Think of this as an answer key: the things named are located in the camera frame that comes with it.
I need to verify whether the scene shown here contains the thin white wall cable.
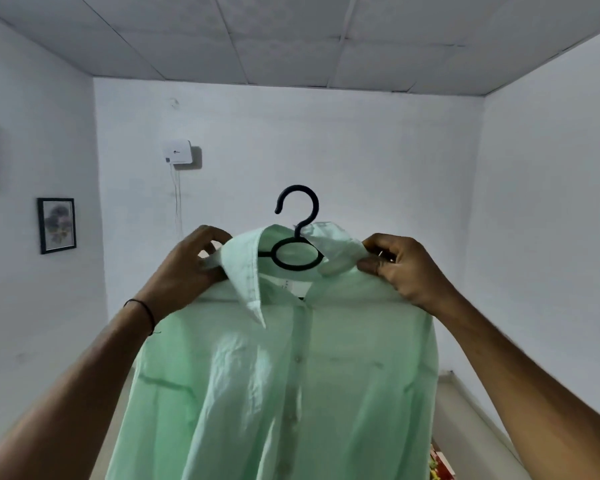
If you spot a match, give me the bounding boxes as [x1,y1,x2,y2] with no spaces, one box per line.
[169,164,185,241]

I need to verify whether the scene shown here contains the black thread wristband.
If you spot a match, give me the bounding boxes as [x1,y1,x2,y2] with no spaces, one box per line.
[123,298,157,337]

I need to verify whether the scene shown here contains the person's left hand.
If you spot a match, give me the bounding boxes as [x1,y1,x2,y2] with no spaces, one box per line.
[137,224,233,327]

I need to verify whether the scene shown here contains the person's right forearm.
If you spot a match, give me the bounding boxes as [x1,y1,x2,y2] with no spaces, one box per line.
[432,293,600,480]

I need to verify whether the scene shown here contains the person's left forearm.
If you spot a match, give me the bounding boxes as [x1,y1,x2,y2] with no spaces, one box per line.
[0,302,155,480]

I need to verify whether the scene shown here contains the white wall box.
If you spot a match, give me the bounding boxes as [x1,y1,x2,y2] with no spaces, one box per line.
[162,139,194,166]

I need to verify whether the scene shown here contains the person's right hand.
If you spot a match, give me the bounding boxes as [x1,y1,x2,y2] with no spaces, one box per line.
[356,233,462,317]

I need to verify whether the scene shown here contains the floral patterned blanket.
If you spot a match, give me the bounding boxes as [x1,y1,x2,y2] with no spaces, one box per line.
[426,443,457,480]

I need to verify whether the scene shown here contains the black plastic hanger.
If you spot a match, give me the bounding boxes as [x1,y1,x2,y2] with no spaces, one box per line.
[257,184,326,271]

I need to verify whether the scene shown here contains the mint green shirt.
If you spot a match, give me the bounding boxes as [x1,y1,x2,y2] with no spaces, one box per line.
[105,222,440,480]

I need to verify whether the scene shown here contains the small black picture frame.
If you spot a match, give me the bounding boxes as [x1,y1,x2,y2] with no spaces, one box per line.
[36,197,77,255]

